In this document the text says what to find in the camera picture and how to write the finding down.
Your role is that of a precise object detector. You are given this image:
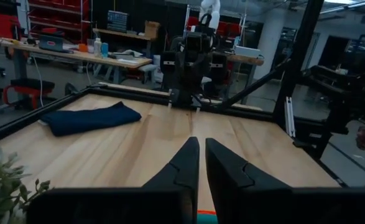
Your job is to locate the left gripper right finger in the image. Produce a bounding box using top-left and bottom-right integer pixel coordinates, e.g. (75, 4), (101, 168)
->
(205, 138), (295, 224)

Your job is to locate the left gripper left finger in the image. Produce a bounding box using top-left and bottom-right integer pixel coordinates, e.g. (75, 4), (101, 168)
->
(141, 136), (200, 224)

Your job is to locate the red black stool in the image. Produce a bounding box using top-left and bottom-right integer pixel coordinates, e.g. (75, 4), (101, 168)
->
(2, 78), (55, 110)

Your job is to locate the cardboard box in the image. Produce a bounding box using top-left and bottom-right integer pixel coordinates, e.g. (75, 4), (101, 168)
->
(144, 21), (160, 40)

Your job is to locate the folded dark blue cloth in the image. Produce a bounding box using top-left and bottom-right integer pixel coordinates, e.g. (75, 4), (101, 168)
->
(39, 101), (142, 137)

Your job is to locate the white device box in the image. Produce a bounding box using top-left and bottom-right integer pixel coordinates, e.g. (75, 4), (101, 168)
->
(233, 45), (261, 58)

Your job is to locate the teal basket orange rim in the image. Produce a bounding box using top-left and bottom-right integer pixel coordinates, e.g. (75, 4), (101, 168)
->
(196, 210), (218, 224)

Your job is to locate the red metal shelf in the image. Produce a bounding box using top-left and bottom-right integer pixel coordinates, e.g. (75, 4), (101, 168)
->
(28, 0), (91, 41)

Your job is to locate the artificial green potted plant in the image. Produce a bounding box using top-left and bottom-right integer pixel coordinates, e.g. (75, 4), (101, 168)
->
(0, 146), (53, 224)

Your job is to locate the grey laptop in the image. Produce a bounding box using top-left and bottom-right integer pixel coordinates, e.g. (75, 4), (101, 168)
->
(38, 34), (74, 54)

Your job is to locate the white bottle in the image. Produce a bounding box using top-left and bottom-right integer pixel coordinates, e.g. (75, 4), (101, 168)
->
(93, 37), (103, 58)

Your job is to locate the black aluminium rig frame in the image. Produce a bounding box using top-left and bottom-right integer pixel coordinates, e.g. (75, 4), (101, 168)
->
(0, 0), (365, 189)

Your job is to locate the long wooden work table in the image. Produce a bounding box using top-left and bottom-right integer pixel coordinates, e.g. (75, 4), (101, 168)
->
(0, 37), (154, 85)

